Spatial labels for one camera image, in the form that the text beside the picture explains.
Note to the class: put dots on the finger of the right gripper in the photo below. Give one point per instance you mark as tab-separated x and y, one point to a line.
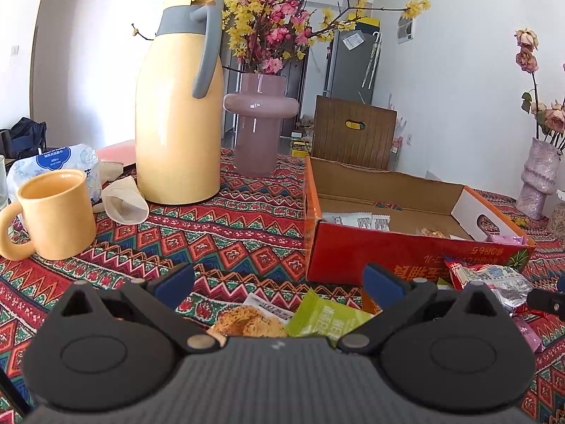
548	302

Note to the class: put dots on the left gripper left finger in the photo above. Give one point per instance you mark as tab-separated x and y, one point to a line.
154	304

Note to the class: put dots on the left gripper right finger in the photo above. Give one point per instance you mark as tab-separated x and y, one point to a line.
402	303

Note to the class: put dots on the red silver snack bag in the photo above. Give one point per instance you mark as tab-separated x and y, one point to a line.
510	287

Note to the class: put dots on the green snack packet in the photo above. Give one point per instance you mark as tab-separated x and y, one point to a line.
317	316

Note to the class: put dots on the white oat crisp snack packet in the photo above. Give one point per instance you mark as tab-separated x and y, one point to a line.
255	318

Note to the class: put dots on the glass jar with white lid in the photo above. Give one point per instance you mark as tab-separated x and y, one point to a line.
556	224

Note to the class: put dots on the red orange cardboard box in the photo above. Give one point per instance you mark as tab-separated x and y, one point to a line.
409	225

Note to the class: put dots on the cream paper cone cup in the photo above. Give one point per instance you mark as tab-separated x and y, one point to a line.
123	202

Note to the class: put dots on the textured pink ceramic vase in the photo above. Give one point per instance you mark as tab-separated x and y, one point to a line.
539	177

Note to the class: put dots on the yellow ceramic mug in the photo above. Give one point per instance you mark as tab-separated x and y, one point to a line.
57	213

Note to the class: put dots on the blue white tissue pack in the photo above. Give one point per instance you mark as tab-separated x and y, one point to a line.
78	157

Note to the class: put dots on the brown wooden chair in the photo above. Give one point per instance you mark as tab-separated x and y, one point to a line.
352	133

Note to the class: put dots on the yellow thermos jug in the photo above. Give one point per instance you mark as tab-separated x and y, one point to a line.
178	107

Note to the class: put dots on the grey refrigerator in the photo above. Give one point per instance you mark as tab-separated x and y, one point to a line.
352	62

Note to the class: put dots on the yellow box on fridge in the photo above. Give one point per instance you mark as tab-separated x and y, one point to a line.
364	22

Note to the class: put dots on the pink yellow blossom branches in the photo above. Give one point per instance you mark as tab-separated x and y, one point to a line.
263	35

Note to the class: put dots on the pink glossy ring vase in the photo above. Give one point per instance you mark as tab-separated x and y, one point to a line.
261	105

